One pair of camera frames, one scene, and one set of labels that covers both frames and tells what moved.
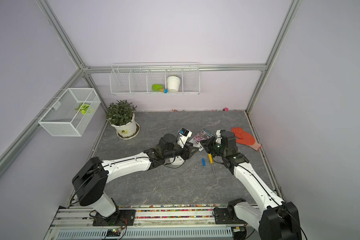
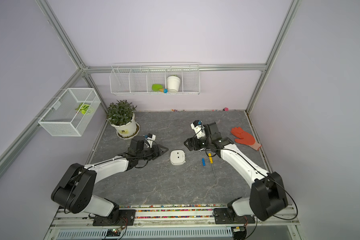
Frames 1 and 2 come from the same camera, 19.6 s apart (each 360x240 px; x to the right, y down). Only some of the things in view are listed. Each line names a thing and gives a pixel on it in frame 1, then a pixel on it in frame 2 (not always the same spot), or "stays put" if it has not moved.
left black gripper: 186,152 → 156,154
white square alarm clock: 178,160 stays put
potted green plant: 122,117 stays put
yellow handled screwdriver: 211,161 stays put
